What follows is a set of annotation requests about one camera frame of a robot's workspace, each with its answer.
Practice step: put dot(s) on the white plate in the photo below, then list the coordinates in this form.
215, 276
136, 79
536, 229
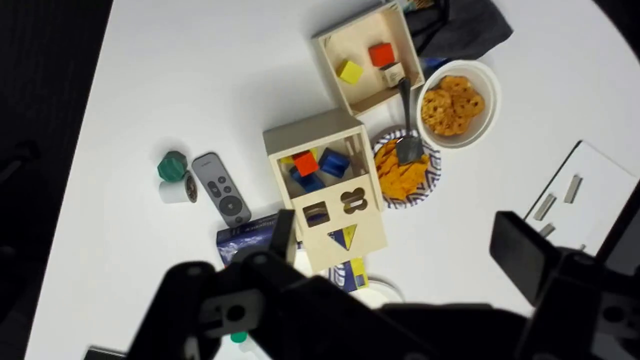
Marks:
385, 292

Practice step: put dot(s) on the dark blue snack packet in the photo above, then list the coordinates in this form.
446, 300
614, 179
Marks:
241, 241

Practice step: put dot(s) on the black spoon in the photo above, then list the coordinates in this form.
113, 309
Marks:
408, 150

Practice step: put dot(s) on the wooden shape sorter box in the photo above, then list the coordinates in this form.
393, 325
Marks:
312, 132

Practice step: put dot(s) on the small white cylinder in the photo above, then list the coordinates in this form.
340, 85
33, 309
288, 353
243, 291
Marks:
172, 192

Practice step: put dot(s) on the yellow cube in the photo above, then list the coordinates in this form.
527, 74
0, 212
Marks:
351, 72

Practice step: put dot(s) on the green can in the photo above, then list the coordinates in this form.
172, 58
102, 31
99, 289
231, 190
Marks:
172, 166

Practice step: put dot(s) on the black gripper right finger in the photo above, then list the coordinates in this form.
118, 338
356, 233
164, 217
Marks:
522, 257

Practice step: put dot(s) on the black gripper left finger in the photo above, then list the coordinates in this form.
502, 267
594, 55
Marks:
282, 233

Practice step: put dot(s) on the blue yellow packet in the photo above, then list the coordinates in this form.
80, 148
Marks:
347, 271

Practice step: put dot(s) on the dark grey cloth bag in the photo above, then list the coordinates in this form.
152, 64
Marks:
466, 26

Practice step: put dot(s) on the white bowl of pretzels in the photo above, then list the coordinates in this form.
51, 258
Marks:
490, 100

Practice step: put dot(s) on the red cube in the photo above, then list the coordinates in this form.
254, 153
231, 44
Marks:
383, 55

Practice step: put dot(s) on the blue block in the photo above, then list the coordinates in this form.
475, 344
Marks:
333, 163

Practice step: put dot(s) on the orange block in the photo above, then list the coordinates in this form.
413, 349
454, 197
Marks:
305, 164

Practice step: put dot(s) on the open wooden box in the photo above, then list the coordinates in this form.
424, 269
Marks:
352, 37

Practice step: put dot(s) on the patterned bowl of orange chips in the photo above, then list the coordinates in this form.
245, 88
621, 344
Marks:
401, 181

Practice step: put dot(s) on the grey remote control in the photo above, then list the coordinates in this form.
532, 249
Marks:
220, 190

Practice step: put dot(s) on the white board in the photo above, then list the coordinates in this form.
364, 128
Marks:
592, 173

